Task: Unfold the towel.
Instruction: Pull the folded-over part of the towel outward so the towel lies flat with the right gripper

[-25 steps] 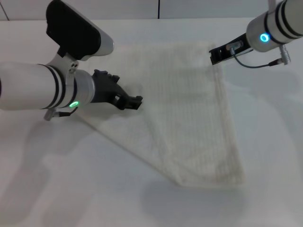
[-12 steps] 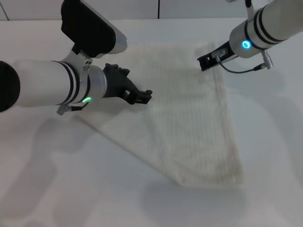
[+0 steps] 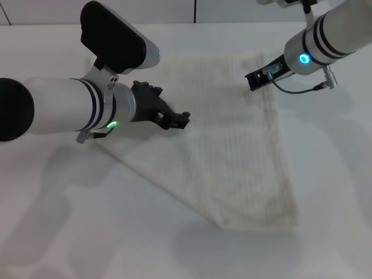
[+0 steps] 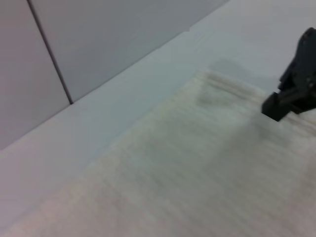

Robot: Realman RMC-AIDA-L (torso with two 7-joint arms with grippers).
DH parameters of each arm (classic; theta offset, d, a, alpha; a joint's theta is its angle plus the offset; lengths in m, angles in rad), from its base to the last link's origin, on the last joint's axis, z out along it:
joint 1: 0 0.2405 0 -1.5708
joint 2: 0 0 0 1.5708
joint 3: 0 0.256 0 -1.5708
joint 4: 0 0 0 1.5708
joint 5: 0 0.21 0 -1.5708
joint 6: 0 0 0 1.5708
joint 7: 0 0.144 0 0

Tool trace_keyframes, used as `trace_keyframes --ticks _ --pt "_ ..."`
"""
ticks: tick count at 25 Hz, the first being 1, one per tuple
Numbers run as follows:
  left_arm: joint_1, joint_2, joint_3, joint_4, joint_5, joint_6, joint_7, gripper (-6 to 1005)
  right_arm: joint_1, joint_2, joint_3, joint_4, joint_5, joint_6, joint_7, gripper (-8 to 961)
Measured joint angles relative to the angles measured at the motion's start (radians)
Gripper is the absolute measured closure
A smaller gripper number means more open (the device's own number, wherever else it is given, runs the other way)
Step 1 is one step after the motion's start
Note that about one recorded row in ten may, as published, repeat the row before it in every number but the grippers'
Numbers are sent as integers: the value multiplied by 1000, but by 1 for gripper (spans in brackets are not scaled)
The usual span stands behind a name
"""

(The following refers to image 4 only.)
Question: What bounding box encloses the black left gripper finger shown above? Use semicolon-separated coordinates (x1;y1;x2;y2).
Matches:
261;26;316;122

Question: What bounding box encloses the white ribbed towel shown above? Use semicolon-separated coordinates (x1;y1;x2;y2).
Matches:
0;69;316;237

